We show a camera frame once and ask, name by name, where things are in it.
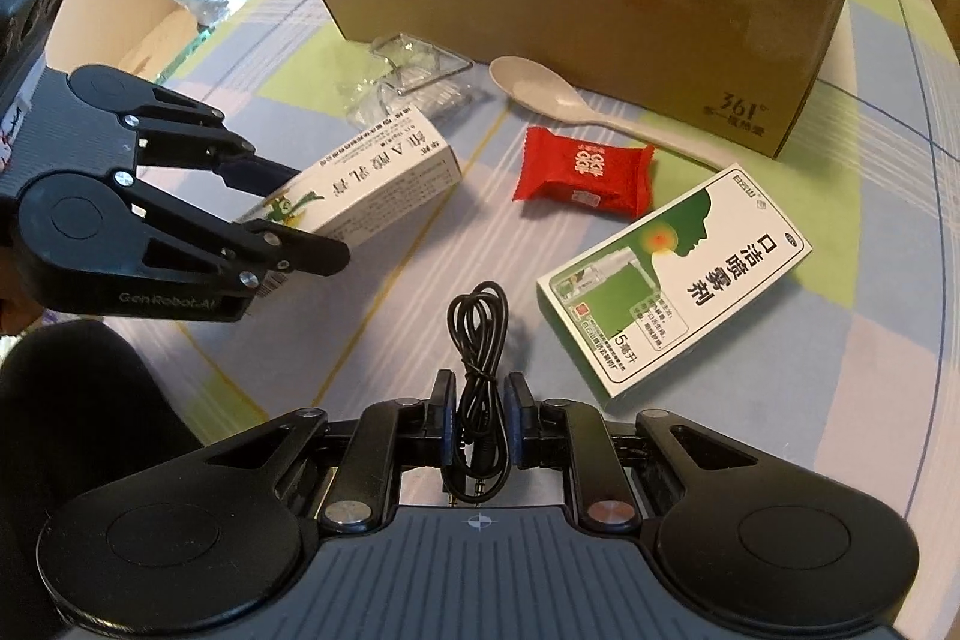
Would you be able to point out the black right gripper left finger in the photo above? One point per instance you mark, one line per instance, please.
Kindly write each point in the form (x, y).
(207, 537)

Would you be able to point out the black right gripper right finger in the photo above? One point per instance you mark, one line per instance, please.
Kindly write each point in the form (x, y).
(751, 542)

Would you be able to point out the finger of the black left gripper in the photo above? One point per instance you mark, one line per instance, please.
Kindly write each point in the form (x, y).
(81, 238)
(174, 131)

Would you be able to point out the white ointment box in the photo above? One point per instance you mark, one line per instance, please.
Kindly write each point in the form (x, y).
(379, 176)

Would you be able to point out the clear bag with metal hooks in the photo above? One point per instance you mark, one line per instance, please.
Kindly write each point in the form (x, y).
(399, 71)

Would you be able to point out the green white spray box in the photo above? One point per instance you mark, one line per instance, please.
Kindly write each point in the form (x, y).
(629, 305)

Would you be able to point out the beige plastic spoon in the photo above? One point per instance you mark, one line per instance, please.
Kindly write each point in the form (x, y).
(543, 91)

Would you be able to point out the red candy packet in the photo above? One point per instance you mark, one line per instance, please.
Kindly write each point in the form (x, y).
(563, 169)

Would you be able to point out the checked tablecloth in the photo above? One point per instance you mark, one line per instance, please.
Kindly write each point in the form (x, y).
(849, 366)

